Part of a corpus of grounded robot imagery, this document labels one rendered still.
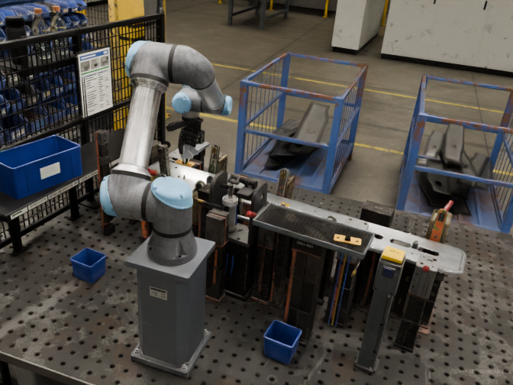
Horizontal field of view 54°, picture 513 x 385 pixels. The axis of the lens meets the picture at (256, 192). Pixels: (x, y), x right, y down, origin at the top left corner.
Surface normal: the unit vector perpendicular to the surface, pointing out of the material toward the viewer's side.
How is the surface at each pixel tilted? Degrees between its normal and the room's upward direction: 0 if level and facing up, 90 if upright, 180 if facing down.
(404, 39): 90
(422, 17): 90
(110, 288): 0
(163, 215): 90
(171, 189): 8
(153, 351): 89
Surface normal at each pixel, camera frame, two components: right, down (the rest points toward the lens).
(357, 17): -0.37, 0.41
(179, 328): 0.44, 0.45
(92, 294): 0.08, -0.88
